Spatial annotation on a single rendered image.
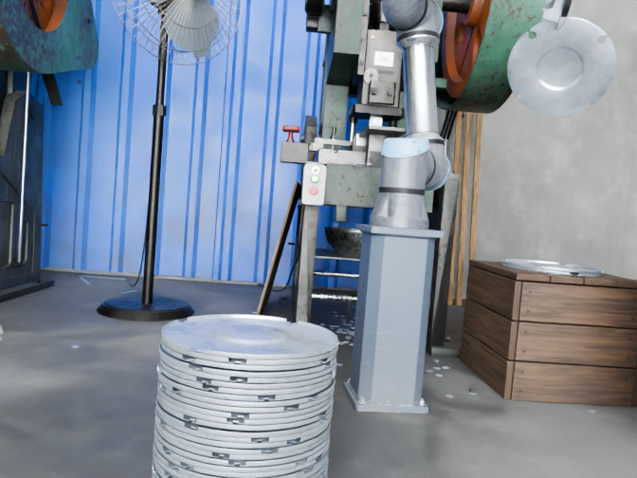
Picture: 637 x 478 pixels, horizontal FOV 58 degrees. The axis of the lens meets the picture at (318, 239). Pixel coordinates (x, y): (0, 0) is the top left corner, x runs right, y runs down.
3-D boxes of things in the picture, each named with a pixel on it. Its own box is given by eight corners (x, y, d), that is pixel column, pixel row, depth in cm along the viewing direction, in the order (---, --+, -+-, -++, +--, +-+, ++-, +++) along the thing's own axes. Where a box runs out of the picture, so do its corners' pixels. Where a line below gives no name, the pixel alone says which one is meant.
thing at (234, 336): (363, 336, 102) (363, 332, 102) (283, 372, 76) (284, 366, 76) (228, 312, 114) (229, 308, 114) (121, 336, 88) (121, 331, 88)
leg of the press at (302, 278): (309, 348, 196) (330, 84, 192) (276, 346, 196) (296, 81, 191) (300, 303, 288) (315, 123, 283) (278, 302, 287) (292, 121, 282)
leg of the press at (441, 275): (461, 358, 200) (485, 99, 195) (428, 356, 199) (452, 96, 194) (405, 310, 291) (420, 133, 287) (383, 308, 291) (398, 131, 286)
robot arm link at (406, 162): (370, 186, 144) (374, 132, 143) (391, 190, 155) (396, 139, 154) (414, 188, 137) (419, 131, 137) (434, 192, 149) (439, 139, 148)
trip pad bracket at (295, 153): (305, 196, 199) (309, 139, 198) (277, 194, 199) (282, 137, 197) (304, 196, 205) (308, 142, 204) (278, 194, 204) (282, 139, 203)
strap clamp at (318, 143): (352, 154, 222) (354, 127, 222) (309, 150, 221) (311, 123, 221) (350, 155, 228) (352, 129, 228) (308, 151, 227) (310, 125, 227)
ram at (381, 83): (401, 105, 213) (409, 25, 211) (361, 101, 212) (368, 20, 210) (392, 113, 230) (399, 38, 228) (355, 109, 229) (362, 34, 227)
